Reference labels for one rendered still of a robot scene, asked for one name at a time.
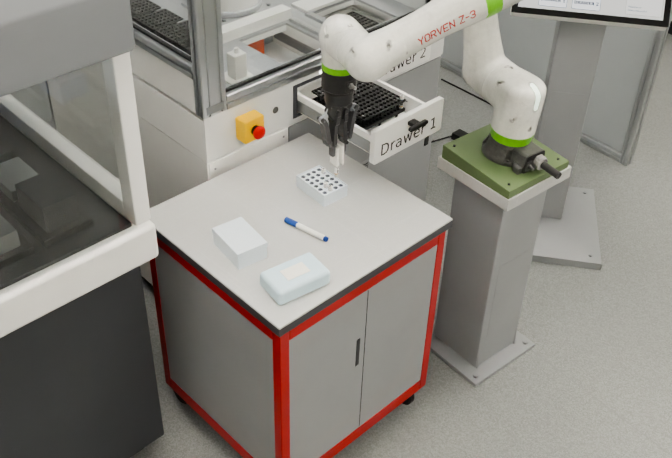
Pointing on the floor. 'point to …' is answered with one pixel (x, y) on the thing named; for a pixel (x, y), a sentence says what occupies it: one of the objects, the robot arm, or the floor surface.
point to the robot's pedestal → (486, 275)
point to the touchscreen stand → (576, 86)
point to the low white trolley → (176, 229)
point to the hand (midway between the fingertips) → (337, 153)
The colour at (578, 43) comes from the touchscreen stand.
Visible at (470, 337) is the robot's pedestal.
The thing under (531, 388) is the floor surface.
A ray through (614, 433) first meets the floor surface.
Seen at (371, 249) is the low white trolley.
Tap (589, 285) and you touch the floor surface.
